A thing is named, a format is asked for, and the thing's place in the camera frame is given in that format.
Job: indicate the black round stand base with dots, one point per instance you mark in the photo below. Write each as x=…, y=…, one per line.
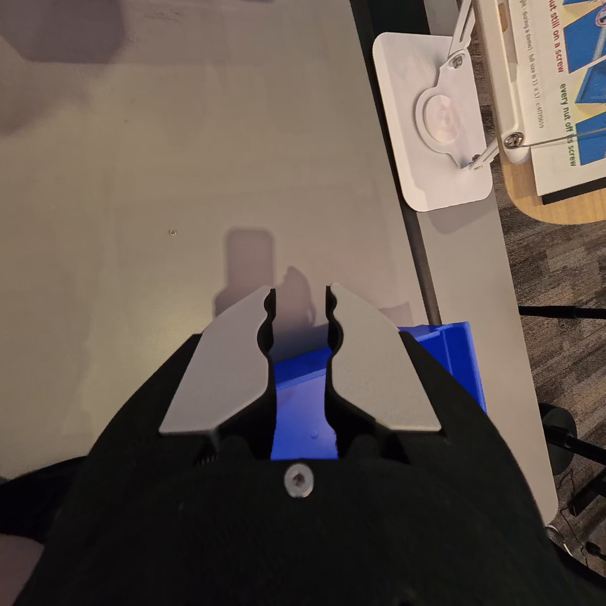
x=558, y=435

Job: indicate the blue plastic bin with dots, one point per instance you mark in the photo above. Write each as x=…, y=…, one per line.
x=454, y=350

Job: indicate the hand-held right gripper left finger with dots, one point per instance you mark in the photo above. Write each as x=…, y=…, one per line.
x=222, y=374

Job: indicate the instruction sheet on stand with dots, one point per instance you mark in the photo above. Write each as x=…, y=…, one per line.
x=416, y=142

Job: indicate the black stand rod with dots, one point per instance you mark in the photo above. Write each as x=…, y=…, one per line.
x=563, y=312

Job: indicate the printed instruction poster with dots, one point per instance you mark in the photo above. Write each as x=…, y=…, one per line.
x=549, y=71

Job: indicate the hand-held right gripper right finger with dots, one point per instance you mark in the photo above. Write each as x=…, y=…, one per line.
x=383, y=374

